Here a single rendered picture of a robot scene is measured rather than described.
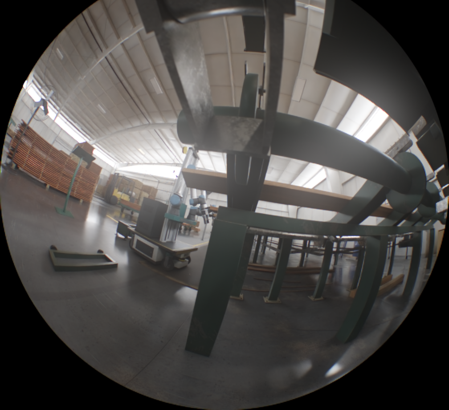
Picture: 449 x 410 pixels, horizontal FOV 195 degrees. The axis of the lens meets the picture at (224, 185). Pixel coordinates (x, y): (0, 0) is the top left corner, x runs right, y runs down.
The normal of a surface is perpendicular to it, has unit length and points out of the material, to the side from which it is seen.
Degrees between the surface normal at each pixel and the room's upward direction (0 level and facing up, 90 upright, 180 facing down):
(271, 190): 158
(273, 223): 90
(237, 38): 170
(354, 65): 180
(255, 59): 177
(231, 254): 90
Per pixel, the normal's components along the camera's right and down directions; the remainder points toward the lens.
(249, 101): -0.19, 0.10
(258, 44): -0.22, 0.92
